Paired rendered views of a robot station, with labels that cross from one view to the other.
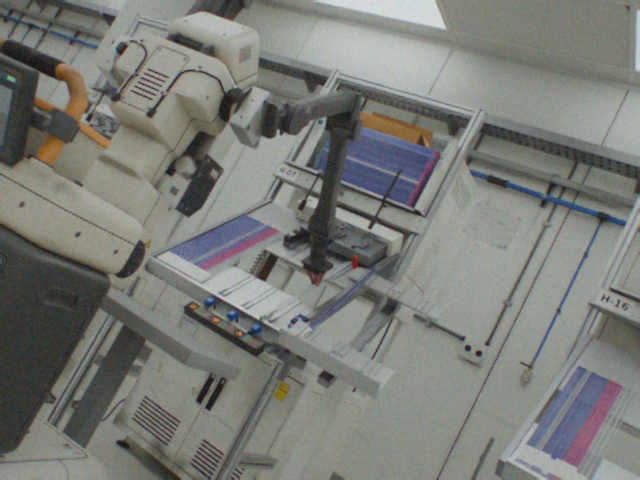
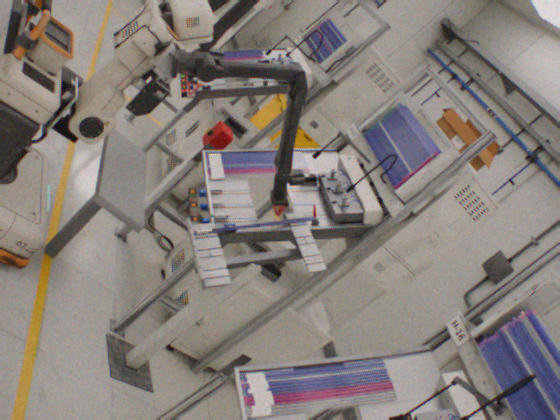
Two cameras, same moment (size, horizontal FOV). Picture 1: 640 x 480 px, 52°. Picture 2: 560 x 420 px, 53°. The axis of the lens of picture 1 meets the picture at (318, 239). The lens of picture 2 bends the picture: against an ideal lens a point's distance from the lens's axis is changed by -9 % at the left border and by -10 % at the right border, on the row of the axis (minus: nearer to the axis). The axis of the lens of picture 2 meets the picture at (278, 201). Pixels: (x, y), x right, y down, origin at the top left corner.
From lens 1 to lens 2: 154 cm
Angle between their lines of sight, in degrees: 35
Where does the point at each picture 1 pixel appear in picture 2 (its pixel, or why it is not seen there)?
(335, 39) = (547, 55)
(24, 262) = not seen: outside the picture
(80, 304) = (15, 131)
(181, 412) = not seen: hidden behind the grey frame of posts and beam
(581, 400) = (346, 377)
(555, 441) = (285, 384)
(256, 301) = (229, 206)
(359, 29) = not seen: outside the picture
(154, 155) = (119, 71)
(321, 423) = (202, 301)
